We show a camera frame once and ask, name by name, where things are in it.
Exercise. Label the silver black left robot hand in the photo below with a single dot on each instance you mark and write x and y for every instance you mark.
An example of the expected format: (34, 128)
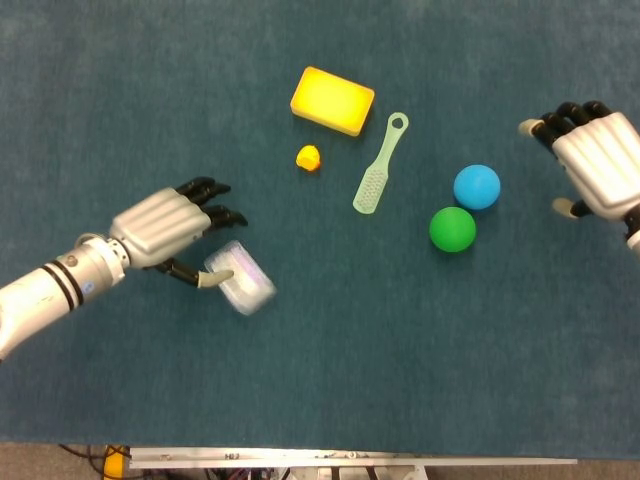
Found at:
(155, 225)

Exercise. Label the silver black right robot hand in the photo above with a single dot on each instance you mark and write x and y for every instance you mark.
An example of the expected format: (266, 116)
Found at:
(600, 165)

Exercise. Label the clear plastic swab box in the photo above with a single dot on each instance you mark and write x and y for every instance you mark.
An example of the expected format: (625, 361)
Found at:
(250, 285)

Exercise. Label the blue ball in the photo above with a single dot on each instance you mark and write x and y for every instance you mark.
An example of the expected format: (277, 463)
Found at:
(476, 186)

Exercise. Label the green ball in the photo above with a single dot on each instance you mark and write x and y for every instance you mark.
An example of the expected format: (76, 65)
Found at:
(452, 228)

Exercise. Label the small yellow rubber duck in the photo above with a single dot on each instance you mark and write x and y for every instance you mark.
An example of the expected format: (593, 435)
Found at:
(308, 159)

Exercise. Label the yellow rectangular sponge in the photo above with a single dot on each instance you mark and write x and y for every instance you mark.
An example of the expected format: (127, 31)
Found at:
(330, 100)

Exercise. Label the light green plastic brush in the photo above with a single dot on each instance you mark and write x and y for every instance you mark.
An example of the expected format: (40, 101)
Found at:
(370, 192)

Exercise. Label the teal felt table cloth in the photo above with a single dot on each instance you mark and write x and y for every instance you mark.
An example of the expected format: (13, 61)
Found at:
(350, 350)

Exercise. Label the yellow plastic box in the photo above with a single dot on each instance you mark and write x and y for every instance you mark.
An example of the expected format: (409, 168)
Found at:
(114, 462)

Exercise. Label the aluminium frame rail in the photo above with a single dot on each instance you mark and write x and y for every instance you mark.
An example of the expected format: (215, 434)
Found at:
(300, 456)

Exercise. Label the wiring under frame rail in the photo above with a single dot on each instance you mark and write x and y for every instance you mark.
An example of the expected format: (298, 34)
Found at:
(300, 475)

